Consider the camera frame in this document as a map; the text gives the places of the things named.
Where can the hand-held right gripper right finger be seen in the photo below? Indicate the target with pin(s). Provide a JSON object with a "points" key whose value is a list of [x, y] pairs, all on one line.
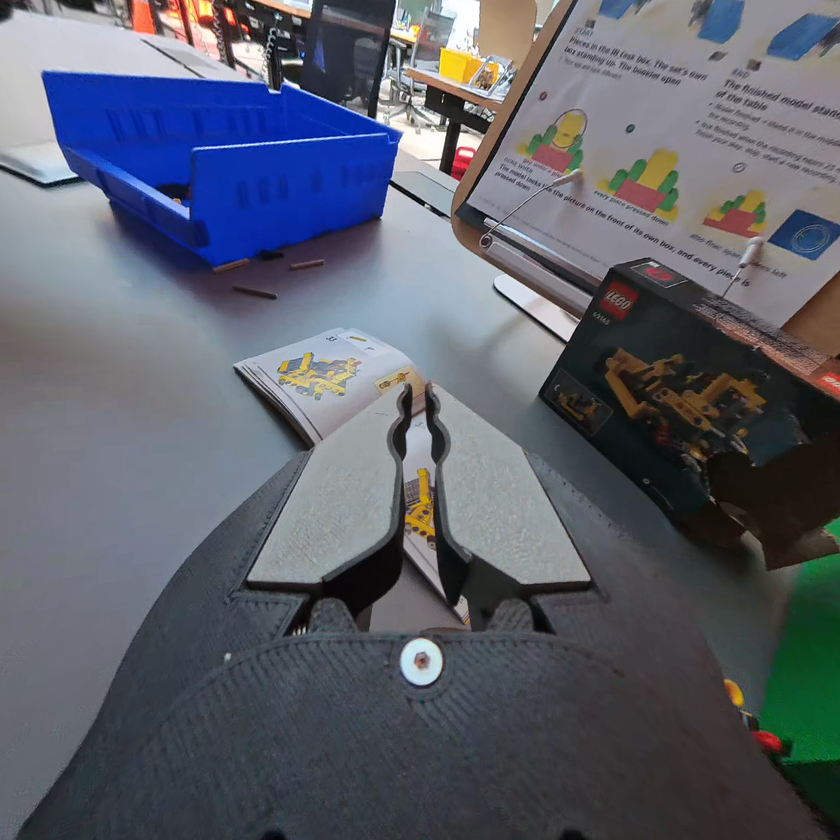
{"points": [[505, 512]]}

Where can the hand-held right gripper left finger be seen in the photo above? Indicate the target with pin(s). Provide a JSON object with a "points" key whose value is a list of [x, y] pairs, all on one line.
{"points": [[328, 505]]}

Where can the blue plastic bin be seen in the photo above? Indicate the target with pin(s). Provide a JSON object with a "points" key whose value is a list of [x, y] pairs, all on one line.
{"points": [[282, 190]]}

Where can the open lego instruction booklet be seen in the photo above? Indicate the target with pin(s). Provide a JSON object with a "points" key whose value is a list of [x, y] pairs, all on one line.
{"points": [[308, 387]]}

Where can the dark lego set box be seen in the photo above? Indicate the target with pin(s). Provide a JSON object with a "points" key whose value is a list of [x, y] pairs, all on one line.
{"points": [[656, 394]]}

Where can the small black lego piece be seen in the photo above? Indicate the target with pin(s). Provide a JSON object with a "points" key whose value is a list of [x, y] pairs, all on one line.
{"points": [[269, 254]]}

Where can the partly built lego model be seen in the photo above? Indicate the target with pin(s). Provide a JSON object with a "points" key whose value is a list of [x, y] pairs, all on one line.
{"points": [[764, 741]]}

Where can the green plastic tray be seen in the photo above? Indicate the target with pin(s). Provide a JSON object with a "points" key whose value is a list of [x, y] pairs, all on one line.
{"points": [[810, 656]]}

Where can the red object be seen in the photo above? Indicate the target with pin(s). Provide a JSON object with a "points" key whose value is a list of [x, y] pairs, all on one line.
{"points": [[463, 162]]}

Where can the wooden background table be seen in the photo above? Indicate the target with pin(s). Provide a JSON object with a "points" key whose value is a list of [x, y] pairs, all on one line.
{"points": [[453, 88]]}

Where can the instruction sheet on stand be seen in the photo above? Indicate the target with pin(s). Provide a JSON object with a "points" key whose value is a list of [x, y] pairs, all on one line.
{"points": [[518, 85]]}

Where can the printed instruction sheet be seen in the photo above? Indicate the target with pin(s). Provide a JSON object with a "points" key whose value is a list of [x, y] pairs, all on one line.
{"points": [[656, 111]]}

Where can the clear plastic container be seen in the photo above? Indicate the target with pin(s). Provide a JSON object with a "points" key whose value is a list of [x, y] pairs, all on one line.
{"points": [[491, 73]]}

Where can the yellow storage bin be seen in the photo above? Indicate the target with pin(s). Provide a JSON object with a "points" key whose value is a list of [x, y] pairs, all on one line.
{"points": [[456, 64]]}

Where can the black office chair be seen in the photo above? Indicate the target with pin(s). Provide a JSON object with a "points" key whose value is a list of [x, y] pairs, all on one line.
{"points": [[348, 52]]}

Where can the grey flat device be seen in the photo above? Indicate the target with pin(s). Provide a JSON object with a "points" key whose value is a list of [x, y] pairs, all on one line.
{"points": [[33, 161]]}

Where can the grey office chair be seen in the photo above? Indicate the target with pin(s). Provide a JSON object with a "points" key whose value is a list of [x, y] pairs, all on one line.
{"points": [[420, 59]]}

